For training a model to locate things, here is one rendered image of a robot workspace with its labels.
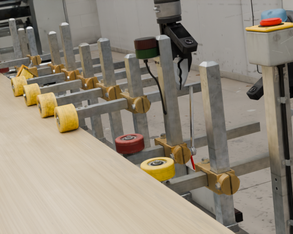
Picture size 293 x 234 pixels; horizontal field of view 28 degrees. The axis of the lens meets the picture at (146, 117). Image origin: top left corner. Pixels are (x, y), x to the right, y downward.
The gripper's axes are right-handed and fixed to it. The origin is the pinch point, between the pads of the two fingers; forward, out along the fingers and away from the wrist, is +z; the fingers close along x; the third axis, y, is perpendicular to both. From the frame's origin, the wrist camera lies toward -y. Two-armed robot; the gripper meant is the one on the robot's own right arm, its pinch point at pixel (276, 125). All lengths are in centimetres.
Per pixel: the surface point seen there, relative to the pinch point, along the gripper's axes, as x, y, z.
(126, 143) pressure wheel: -4, -51, -8
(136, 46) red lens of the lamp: -5, -44, -33
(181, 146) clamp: -8.4, -36.8, -4.3
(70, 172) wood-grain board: -14, -69, -7
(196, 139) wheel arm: -1.7, -28.5, -3.1
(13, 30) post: 219, -37, -26
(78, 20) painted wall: 884, 194, 26
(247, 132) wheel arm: -1.7, -11.7, -1.1
